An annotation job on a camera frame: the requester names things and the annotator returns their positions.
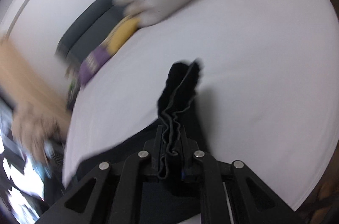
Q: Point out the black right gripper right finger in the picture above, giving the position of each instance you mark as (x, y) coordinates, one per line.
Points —
(231, 192)

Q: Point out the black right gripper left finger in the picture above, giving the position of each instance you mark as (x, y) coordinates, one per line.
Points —
(109, 193)

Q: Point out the black pants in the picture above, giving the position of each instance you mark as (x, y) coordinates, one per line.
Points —
(177, 112)

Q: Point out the beige puffer jacket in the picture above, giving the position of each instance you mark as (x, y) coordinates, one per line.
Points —
(32, 128)

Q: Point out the beige curtain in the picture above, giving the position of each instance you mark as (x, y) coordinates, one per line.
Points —
(24, 86)

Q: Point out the purple cushion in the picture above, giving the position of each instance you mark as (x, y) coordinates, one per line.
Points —
(92, 64)

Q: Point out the white bed sheet mattress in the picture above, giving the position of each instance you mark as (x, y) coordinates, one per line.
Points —
(268, 92)

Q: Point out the yellow cushion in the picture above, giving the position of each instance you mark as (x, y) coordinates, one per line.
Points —
(120, 34)

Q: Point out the dark grey headboard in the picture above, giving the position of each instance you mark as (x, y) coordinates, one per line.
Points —
(88, 31)

